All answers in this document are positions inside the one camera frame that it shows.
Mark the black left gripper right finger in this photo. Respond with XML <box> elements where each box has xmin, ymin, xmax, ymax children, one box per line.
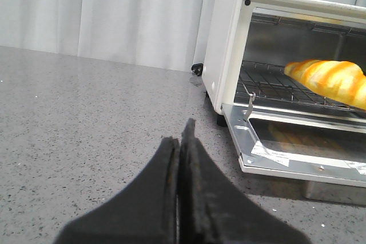
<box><xmin>178</xmin><ymin>118</ymin><xmax>310</xmax><ymax>243</ymax></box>

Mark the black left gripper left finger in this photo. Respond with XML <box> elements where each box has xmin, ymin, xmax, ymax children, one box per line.
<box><xmin>54</xmin><ymin>137</ymin><xmax>180</xmax><ymax>243</ymax></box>

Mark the orange striped croissant bread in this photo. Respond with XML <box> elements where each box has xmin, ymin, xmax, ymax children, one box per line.
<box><xmin>284</xmin><ymin>59</ymin><xmax>365</xmax><ymax>110</ymax></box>

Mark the glass oven door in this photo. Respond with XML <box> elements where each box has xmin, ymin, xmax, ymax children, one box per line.
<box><xmin>221</xmin><ymin>104</ymin><xmax>365</xmax><ymax>205</ymax></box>

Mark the white Toshiba toaster oven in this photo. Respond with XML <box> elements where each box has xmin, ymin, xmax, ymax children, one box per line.
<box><xmin>202</xmin><ymin>0</ymin><xmax>365</xmax><ymax>126</ymax></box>

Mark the white curtain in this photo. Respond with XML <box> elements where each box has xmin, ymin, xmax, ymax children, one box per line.
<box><xmin>1</xmin><ymin>0</ymin><xmax>365</xmax><ymax>71</ymax></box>

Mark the metal wire oven rack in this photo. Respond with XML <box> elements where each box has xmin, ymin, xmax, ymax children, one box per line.
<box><xmin>234</xmin><ymin>61</ymin><xmax>365</xmax><ymax>113</ymax></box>

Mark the black power cable plug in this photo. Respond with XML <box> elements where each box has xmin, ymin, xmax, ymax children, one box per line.
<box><xmin>191</xmin><ymin>63</ymin><xmax>204</xmax><ymax>76</ymax></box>

